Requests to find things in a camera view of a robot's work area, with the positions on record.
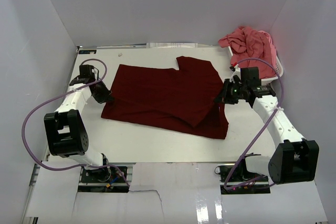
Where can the dark red t-shirt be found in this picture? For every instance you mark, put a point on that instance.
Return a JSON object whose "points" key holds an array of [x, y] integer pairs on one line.
{"points": [[181, 100]]}

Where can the small black label sticker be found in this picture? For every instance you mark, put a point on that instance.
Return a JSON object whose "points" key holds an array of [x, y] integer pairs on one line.
{"points": [[87, 52]]}

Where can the white front cover sheet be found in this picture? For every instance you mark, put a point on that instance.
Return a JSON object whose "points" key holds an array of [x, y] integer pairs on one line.
{"points": [[171, 193]]}

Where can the white plastic basket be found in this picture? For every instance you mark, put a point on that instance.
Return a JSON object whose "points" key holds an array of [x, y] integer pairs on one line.
{"points": [[278, 70]]}

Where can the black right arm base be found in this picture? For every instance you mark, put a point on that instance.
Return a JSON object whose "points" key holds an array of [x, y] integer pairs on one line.
{"points": [[241, 175]]}

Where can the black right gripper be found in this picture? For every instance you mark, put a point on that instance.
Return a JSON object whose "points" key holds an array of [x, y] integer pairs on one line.
{"points": [[224, 97]]}

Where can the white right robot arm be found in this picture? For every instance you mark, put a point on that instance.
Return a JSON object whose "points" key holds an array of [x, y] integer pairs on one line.
{"points": [[295, 158]]}

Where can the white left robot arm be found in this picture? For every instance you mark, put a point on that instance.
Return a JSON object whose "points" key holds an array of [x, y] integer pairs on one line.
{"points": [[65, 130]]}

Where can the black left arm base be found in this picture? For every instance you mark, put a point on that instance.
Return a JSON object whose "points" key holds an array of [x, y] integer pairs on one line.
{"points": [[108, 180]]}

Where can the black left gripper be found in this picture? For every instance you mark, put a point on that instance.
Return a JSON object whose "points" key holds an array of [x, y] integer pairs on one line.
{"points": [[106, 96]]}

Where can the pink t-shirt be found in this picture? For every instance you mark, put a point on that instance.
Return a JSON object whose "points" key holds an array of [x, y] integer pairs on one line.
{"points": [[248, 45]]}

